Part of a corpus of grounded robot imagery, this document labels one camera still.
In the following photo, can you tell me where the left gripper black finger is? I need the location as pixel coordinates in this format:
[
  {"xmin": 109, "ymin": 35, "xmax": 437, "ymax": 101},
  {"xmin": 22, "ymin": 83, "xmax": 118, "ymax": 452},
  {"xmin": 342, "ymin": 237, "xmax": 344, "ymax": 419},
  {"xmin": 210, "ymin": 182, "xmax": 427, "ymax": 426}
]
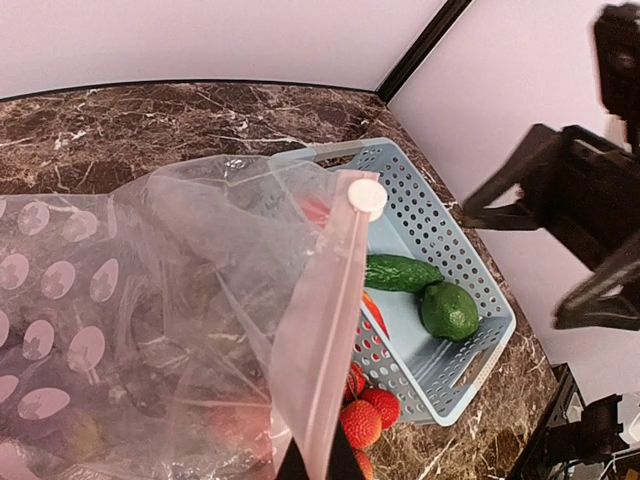
[{"xmin": 280, "ymin": 424, "xmax": 365, "ymax": 480}]

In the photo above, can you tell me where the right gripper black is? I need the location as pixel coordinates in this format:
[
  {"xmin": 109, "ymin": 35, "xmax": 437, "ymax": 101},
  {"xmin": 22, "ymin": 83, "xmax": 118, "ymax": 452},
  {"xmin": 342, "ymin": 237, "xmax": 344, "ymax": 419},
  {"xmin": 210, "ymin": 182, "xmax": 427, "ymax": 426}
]
[{"xmin": 462, "ymin": 124, "xmax": 640, "ymax": 332}]

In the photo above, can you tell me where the red toy berry bunch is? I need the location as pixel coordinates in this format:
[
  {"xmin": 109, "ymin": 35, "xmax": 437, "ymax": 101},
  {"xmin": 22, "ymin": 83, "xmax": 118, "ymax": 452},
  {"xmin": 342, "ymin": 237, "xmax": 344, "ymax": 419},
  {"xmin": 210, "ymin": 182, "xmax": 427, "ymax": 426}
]
[{"xmin": 209, "ymin": 362, "xmax": 402, "ymax": 480}]

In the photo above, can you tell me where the green toy lime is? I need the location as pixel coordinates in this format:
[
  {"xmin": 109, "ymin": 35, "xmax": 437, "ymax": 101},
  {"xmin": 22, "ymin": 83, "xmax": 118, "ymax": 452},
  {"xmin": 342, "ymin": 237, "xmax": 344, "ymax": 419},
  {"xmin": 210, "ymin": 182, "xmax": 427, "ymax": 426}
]
[{"xmin": 421, "ymin": 282, "xmax": 480, "ymax": 342}]

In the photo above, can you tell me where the green toy cucumber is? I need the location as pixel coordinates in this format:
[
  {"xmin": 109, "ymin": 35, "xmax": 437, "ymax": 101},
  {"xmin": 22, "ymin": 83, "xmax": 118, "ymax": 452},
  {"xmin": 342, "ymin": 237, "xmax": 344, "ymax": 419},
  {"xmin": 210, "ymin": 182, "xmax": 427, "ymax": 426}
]
[{"xmin": 364, "ymin": 254, "xmax": 444, "ymax": 294}]

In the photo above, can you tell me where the clear dotted zip top bag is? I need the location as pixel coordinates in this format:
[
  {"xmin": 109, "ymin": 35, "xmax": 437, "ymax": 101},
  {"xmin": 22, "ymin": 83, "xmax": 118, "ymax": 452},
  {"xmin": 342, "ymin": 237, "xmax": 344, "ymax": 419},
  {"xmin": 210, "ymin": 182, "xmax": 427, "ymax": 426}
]
[{"xmin": 1, "ymin": 156, "xmax": 387, "ymax": 479}]

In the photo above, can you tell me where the red toy chili pepper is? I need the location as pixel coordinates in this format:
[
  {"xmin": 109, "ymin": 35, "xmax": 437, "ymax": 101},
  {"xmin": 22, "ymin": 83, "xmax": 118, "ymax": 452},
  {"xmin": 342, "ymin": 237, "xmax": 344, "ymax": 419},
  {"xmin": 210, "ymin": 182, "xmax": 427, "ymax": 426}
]
[{"xmin": 362, "ymin": 291, "xmax": 388, "ymax": 336}]

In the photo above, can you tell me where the light blue plastic basket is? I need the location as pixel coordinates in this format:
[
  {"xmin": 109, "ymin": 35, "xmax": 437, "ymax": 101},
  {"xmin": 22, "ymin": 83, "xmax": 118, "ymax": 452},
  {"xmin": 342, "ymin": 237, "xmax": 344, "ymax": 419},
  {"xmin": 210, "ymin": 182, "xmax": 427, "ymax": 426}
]
[{"xmin": 275, "ymin": 138, "xmax": 516, "ymax": 427}]

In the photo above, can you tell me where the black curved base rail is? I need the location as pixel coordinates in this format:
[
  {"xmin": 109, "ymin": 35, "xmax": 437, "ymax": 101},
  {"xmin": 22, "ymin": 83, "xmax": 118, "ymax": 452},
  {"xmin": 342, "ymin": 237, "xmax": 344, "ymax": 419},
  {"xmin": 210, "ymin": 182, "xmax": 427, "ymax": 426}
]
[{"xmin": 508, "ymin": 363, "xmax": 639, "ymax": 480}]

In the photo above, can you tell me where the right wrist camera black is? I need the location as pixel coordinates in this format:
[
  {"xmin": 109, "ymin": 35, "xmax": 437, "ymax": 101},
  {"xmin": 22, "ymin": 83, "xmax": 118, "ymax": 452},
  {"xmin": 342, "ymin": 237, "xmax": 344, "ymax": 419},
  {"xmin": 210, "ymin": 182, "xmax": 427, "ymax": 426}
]
[{"xmin": 593, "ymin": 2, "xmax": 639, "ymax": 125}]

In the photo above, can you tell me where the black right frame post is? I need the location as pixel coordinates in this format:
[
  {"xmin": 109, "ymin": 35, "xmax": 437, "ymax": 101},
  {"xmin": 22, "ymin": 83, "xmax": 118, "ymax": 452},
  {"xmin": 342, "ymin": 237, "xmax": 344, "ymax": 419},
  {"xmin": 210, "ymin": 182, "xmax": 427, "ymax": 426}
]
[{"xmin": 375, "ymin": 0, "xmax": 473, "ymax": 104}]

